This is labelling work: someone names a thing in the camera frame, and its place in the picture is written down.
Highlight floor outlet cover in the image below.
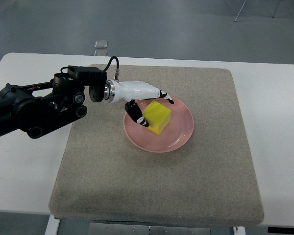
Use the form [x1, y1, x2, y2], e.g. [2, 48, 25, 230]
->
[95, 40, 108, 48]
[94, 50, 107, 56]

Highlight metal stand leg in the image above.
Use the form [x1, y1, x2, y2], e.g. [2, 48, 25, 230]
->
[234, 0, 246, 23]

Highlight beige felt mat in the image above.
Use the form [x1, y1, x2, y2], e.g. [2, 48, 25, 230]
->
[49, 65, 264, 227]

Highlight pink plate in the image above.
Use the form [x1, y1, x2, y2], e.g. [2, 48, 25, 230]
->
[123, 97, 194, 153]

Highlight upper floor outlet cover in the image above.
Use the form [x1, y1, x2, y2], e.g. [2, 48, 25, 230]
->
[95, 40, 108, 48]

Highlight yellow foam block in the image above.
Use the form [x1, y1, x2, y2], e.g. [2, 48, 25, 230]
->
[143, 101, 172, 136]

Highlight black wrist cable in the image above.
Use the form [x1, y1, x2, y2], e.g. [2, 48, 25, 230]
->
[104, 56, 121, 81]

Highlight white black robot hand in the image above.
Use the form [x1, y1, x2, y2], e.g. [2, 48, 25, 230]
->
[103, 80, 174, 127]

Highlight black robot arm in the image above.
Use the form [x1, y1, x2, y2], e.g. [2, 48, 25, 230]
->
[0, 66, 107, 139]

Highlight lower floor outlet cover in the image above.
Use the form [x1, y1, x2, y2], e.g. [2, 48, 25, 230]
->
[94, 50, 107, 56]

